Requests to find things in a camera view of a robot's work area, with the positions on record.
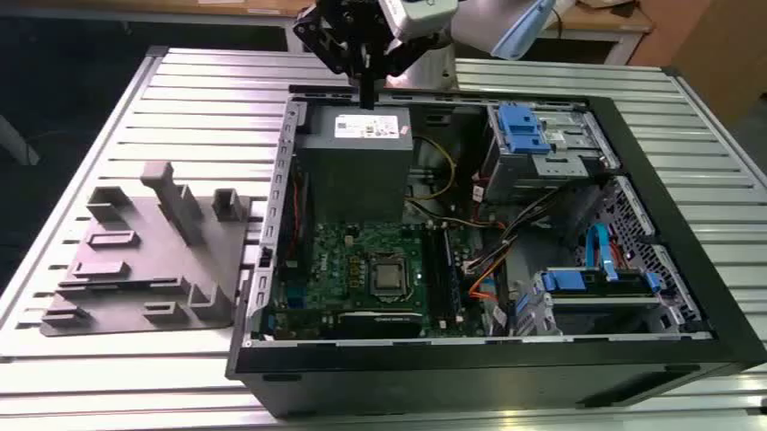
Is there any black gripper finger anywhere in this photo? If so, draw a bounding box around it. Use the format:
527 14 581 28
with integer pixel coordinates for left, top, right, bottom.
290 7 370 111
368 37 433 111

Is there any black RAM slot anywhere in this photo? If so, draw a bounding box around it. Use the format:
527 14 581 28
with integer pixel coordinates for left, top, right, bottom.
421 226 436 315
437 226 450 315

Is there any blue drive caddy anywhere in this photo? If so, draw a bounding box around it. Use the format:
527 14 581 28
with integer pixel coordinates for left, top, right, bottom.
495 102 549 154

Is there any grey power supply unit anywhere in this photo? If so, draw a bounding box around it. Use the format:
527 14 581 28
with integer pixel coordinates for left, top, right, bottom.
292 106 414 224

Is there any wooden desk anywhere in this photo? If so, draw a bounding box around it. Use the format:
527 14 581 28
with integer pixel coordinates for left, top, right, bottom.
0 0 655 66

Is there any metal drive cage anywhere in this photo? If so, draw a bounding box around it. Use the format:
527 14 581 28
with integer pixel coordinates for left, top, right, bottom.
484 102 621 203

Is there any green motherboard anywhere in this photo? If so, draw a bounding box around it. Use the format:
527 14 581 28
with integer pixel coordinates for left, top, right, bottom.
272 219 480 340

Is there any metal socket cover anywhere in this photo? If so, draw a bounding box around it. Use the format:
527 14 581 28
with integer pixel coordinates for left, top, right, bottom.
365 252 416 301

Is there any silver CPU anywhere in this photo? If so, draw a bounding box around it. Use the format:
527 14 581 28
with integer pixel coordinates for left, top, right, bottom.
373 264 406 288

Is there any brown cabinet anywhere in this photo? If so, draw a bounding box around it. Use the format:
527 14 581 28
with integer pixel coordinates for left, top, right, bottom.
628 0 767 118

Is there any grey parts rack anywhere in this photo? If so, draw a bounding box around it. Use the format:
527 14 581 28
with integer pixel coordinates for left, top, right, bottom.
38 161 268 338

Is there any pale chair leg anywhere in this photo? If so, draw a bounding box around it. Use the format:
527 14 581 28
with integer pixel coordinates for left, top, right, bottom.
0 114 41 167

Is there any hard disk in blue carrier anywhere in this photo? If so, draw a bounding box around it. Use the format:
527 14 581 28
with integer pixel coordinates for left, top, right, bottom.
541 267 664 300

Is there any black graphics card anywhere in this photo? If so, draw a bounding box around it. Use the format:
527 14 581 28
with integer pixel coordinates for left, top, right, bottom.
325 309 424 340

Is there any metal disk bay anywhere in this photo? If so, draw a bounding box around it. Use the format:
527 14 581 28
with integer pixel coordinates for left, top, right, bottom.
508 268 684 336

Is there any black PC case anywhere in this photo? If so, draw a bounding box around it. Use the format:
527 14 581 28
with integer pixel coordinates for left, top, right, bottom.
224 84 767 418

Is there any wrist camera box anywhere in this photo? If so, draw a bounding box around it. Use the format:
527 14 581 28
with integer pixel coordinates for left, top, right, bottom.
382 0 457 44

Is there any yellow wire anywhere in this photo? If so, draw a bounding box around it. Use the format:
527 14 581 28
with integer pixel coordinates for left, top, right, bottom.
412 136 456 198

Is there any red twisted wire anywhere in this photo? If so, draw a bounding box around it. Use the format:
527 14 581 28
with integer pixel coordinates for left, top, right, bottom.
285 174 301 266

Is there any black cable bundle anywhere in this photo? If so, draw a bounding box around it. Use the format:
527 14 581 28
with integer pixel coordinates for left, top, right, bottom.
465 188 595 270

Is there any orange wire bundle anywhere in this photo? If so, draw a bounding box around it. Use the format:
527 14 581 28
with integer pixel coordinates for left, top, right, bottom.
469 264 511 301

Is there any blue SATA cable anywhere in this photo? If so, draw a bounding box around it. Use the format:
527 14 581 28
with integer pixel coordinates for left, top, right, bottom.
585 223 621 282

